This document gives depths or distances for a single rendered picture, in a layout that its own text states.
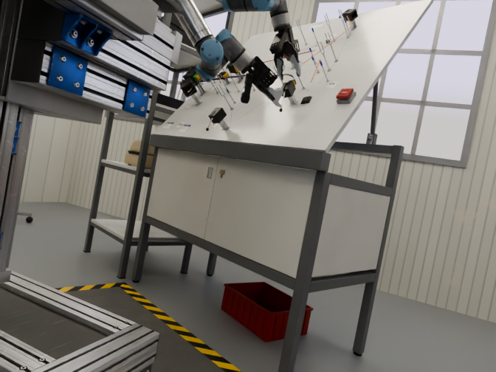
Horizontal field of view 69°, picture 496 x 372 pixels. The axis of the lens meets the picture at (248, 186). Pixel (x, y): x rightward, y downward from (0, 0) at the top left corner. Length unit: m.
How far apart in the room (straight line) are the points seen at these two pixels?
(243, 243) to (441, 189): 2.04
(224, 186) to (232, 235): 0.23
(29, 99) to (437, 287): 2.97
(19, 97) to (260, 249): 0.95
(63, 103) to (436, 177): 2.75
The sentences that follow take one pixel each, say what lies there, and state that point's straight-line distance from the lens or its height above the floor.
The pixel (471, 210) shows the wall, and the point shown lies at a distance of 3.23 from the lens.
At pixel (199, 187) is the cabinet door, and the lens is 1.77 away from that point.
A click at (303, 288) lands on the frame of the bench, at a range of 1.33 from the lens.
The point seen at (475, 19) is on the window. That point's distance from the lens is 3.52.
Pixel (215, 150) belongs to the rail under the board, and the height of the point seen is 0.82.
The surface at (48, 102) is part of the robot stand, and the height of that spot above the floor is 0.82.
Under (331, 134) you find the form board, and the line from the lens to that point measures 1.32.
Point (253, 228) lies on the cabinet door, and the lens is 1.48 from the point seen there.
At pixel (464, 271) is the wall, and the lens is 3.27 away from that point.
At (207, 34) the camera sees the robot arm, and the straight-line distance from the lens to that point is 1.29.
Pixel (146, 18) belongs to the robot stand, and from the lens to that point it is 0.88.
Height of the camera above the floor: 0.74
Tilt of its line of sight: 2 degrees down
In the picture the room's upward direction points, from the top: 11 degrees clockwise
